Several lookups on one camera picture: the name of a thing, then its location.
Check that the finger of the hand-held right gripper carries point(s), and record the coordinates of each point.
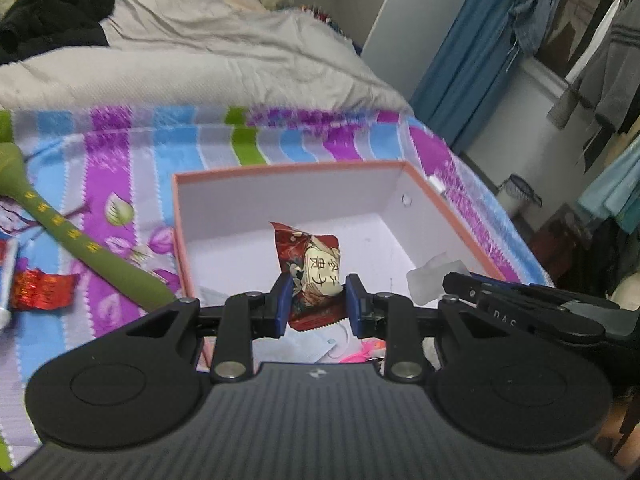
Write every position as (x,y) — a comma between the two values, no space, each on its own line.
(540,322)
(500,287)

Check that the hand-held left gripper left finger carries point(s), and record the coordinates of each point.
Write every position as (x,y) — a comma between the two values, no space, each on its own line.
(282,306)

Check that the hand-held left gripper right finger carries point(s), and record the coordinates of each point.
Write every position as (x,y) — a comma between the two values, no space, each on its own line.
(356,306)

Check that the pink ribbon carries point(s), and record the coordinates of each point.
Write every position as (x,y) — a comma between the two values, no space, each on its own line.
(362,352)

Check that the face mask pack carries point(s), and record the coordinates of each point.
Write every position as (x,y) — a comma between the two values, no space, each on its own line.
(306,347)

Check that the red snack packet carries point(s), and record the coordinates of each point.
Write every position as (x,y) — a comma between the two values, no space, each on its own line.
(315,265)

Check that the clear plastic packet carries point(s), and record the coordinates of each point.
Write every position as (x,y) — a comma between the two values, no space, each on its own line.
(425,282)

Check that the orange-rimmed white box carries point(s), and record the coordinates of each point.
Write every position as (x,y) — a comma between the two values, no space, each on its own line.
(300,195)

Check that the hanging teal garment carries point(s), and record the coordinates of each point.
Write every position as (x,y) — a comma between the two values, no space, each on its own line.
(615,185)

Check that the striped floral bedsheet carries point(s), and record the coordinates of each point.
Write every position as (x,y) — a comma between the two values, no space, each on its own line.
(100,340)

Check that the blue curtain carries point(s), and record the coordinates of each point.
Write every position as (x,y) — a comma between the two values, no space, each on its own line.
(465,85)

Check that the green massage stick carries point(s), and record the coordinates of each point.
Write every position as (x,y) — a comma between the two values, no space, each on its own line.
(75,240)

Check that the red glittery packet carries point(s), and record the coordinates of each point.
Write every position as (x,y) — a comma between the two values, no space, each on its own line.
(40,290)

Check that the hanging grey striped sweater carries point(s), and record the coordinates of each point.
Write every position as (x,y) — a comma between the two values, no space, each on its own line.
(615,70)

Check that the grey duvet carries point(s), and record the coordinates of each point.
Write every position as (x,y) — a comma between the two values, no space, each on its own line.
(200,60)

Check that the hanging white garment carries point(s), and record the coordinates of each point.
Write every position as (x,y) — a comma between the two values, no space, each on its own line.
(595,40)

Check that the white spray can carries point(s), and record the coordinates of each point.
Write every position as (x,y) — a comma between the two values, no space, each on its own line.
(7,285)

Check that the white wardrobe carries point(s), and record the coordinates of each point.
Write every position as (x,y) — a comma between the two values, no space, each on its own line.
(415,25)

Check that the black clothing pile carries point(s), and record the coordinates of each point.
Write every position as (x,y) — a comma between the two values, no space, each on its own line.
(50,15)

